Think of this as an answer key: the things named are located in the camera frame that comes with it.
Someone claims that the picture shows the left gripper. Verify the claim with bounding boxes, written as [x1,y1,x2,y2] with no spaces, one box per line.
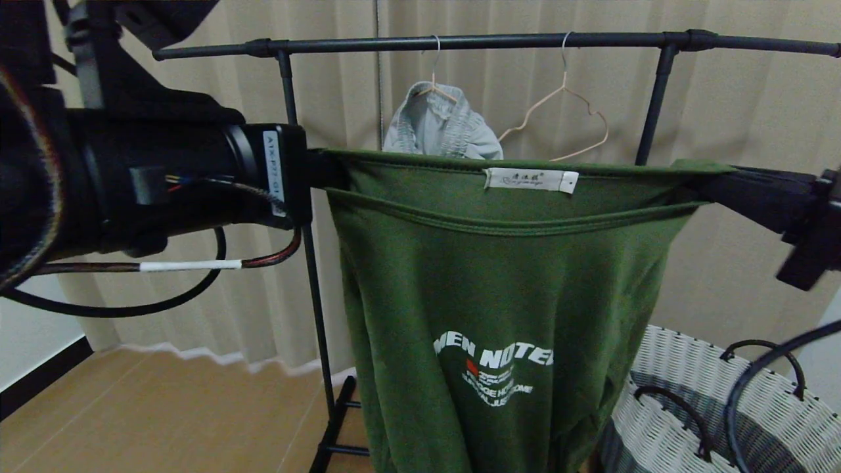
[64,107,313,258]

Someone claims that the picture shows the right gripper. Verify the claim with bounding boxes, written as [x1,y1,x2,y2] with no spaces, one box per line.
[775,168,841,292]

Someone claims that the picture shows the pale grey shorts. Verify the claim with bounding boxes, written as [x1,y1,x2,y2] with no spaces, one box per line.
[382,81,505,161]

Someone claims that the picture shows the pink clothes hanger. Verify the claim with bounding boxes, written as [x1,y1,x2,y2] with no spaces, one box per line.
[412,34,459,105]
[497,31,610,164]

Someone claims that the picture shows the green garment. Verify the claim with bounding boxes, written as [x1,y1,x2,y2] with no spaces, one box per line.
[322,148,738,473]

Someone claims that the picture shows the white laundry basket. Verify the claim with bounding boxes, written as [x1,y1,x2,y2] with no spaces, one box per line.
[597,324,841,473]

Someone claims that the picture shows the black clothes rack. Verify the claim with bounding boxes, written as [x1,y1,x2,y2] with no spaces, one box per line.
[152,28,841,473]

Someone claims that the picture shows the beige curtain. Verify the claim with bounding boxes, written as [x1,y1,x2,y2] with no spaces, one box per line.
[39,0,841,376]

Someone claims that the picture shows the silver curtain wand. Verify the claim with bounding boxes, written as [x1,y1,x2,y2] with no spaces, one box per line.
[374,0,386,151]

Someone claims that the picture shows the black cable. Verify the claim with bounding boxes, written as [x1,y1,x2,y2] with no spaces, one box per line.
[723,319,841,473]
[0,226,228,319]

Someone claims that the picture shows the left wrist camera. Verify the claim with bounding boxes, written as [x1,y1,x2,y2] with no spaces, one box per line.
[62,0,221,112]

